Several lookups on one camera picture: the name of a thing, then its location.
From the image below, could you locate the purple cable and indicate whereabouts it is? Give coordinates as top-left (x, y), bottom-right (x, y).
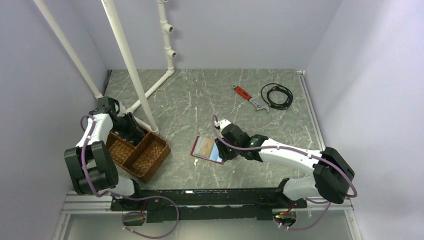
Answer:
top-left (211, 114), bottom-right (359, 232)
top-left (80, 114), bottom-right (180, 240)

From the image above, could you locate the aluminium frame rail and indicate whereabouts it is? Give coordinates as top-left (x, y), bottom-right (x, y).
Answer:
top-left (52, 190), bottom-right (364, 240)

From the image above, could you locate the white pvc pipe frame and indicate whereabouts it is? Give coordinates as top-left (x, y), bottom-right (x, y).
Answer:
top-left (34, 0), bottom-right (177, 134)

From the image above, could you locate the red handled adjustable wrench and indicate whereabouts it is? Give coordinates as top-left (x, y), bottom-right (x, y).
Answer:
top-left (231, 84), bottom-right (270, 113)

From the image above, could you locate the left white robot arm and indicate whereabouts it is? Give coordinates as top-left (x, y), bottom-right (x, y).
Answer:
top-left (64, 96), bottom-right (146, 210)

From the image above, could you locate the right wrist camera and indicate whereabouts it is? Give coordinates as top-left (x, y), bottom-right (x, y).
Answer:
top-left (215, 119), bottom-right (231, 131)

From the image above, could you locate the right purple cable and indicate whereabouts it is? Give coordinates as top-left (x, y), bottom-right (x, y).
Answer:
top-left (211, 114), bottom-right (359, 232)

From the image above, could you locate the coiled black cable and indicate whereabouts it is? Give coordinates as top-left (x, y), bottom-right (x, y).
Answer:
top-left (260, 83), bottom-right (294, 111)

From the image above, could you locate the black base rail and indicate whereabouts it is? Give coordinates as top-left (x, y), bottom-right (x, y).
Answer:
top-left (110, 187), bottom-right (307, 223)

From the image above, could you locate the woven wicker basket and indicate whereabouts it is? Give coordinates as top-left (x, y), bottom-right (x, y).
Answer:
top-left (106, 132), bottom-right (171, 183)

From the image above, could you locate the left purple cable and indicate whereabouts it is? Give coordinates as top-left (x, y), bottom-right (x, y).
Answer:
top-left (80, 114), bottom-right (180, 240)

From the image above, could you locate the gold credit card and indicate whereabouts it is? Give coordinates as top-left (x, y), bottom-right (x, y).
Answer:
top-left (197, 136), bottom-right (215, 158)

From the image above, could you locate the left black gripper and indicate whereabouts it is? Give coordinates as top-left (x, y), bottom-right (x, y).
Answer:
top-left (111, 112), bottom-right (145, 142)

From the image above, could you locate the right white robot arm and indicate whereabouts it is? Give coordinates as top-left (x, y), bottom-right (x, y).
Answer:
top-left (211, 119), bottom-right (358, 208)

